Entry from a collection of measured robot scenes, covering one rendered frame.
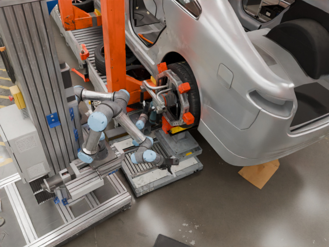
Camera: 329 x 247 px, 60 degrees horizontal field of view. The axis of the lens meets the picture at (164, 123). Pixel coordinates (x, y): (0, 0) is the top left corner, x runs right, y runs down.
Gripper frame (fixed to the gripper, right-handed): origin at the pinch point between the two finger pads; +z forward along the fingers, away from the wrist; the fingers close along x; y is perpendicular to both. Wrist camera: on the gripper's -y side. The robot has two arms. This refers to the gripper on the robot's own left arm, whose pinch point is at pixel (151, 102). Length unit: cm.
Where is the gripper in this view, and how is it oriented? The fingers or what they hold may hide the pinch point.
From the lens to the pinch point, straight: 290.9
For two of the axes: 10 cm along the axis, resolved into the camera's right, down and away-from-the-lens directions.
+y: -1.5, 7.0, 7.0
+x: 9.5, 3.0, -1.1
